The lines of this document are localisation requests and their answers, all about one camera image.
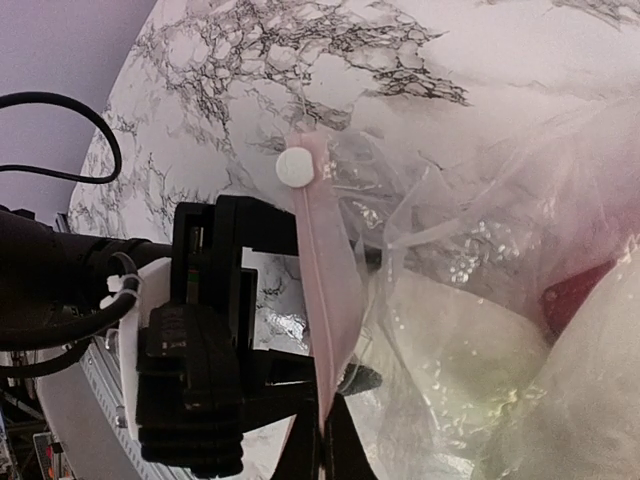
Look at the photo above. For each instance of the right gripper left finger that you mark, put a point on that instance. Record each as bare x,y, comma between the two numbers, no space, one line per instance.
302,454

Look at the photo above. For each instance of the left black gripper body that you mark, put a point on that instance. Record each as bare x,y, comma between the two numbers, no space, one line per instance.
56,292

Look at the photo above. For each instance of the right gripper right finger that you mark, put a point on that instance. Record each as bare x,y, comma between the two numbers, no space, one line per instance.
344,455

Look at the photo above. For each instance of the clear zip top bag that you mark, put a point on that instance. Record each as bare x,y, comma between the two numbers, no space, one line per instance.
420,283

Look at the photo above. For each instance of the red fake apple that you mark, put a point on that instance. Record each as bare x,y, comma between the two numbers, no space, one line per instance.
561,301

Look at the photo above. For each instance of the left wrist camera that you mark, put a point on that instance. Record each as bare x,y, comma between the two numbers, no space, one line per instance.
180,372

